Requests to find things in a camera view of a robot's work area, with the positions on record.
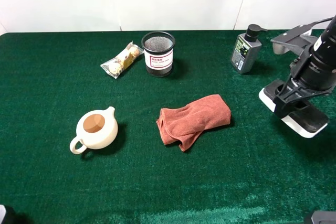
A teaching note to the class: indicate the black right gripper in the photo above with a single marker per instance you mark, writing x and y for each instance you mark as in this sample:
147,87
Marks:
293,95

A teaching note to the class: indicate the black white board eraser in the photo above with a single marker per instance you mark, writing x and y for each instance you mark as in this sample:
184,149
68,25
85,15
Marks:
302,117

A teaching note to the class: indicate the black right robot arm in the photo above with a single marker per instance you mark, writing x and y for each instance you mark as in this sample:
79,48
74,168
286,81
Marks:
311,75

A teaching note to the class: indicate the grey pump dispenser bottle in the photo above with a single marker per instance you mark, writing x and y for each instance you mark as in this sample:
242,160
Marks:
246,49

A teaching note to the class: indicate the green velvet table cloth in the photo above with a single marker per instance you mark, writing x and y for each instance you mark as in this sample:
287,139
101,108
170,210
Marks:
256,170

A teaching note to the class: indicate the rust brown folded towel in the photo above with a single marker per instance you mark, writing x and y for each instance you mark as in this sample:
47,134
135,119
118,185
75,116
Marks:
186,124

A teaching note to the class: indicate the black mesh pen holder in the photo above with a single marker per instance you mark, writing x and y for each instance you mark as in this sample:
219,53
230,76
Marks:
158,52

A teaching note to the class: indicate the clear bag of snacks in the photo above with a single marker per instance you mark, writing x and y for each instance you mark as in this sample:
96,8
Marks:
117,65

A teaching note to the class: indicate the cream ceramic teapot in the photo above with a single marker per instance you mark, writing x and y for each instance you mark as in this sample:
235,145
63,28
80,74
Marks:
95,130

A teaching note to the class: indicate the wrist camera mount with cable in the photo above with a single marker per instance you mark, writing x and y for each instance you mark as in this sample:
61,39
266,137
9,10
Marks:
296,39

